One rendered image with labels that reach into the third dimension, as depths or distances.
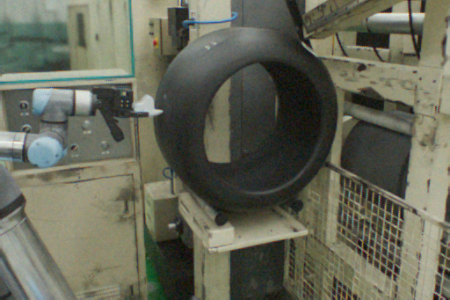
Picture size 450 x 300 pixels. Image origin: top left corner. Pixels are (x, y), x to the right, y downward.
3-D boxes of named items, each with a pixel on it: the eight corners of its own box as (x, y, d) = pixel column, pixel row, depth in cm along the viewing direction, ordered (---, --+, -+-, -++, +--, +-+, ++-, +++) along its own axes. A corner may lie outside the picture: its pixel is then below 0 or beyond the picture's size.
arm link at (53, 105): (32, 114, 126) (33, 84, 124) (73, 115, 130) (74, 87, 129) (32, 120, 119) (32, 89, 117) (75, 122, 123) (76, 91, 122)
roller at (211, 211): (184, 188, 172) (183, 178, 171) (194, 187, 174) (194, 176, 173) (214, 227, 141) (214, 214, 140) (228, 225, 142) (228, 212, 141)
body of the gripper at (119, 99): (136, 91, 128) (92, 88, 123) (134, 120, 130) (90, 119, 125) (131, 87, 135) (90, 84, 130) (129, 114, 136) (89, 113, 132)
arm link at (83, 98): (75, 119, 123) (73, 113, 131) (91, 119, 125) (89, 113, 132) (76, 91, 122) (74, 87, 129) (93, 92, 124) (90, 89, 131)
